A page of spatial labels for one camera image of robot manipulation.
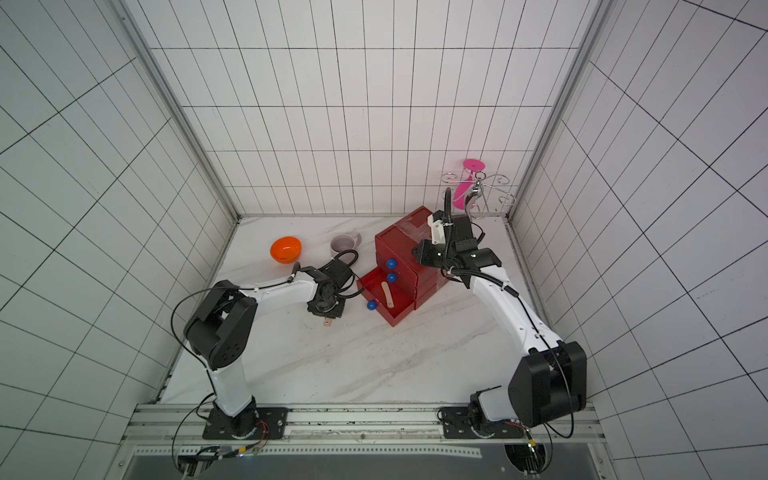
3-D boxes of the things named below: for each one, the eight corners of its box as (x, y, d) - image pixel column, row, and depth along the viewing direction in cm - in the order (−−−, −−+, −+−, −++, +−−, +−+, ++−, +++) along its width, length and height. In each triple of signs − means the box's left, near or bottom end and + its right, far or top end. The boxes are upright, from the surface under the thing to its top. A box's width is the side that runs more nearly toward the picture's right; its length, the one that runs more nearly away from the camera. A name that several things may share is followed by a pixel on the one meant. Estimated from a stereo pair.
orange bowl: (270, 263, 106) (267, 256, 103) (277, 243, 112) (273, 236, 109) (300, 263, 106) (297, 256, 103) (305, 243, 112) (302, 236, 109)
